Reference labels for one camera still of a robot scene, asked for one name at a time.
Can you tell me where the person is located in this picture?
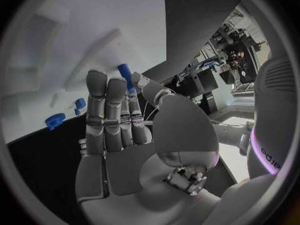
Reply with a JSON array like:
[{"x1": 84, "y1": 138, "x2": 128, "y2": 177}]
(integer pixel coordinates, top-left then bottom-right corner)
[{"x1": 223, "y1": 43, "x2": 251, "y2": 84}]

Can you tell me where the blue plug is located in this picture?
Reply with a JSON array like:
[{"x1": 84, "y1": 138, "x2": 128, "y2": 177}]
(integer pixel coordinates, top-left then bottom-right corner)
[{"x1": 73, "y1": 97, "x2": 88, "y2": 116}]

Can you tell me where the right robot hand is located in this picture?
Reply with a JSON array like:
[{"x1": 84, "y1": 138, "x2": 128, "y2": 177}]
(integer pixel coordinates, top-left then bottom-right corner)
[{"x1": 75, "y1": 69, "x2": 221, "y2": 225}]

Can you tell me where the blue gear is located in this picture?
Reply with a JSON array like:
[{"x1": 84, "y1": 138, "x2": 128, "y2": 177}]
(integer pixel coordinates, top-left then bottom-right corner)
[{"x1": 44, "y1": 113, "x2": 67, "y2": 131}]

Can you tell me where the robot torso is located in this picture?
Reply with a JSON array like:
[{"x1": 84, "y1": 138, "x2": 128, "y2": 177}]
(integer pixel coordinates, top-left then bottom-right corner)
[{"x1": 247, "y1": 57, "x2": 297, "y2": 180}]

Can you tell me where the blue peg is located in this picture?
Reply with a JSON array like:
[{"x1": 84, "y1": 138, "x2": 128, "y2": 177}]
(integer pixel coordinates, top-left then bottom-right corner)
[{"x1": 117, "y1": 63, "x2": 137, "y2": 93}]

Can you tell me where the desk with black screen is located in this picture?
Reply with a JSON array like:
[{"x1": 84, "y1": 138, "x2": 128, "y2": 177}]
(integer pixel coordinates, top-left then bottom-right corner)
[{"x1": 173, "y1": 58, "x2": 227, "y2": 115}]

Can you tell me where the white task board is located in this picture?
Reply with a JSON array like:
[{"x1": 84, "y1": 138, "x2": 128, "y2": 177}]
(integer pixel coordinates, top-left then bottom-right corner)
[{"x1": 1, "y1": 0, "x2": 168, "y2": 145}]

